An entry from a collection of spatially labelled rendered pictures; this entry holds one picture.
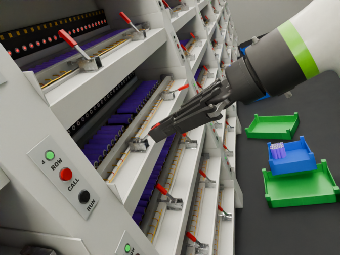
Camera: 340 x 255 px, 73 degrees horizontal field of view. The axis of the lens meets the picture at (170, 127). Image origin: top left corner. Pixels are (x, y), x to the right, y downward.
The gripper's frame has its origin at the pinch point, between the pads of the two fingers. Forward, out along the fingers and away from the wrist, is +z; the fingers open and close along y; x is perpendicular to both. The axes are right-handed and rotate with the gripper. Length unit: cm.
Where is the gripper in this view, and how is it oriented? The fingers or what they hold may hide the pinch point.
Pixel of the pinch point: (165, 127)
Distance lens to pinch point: 48.1
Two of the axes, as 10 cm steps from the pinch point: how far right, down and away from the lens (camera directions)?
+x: -6.2, -7.3, -2.9
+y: 2.4, -5.3, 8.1
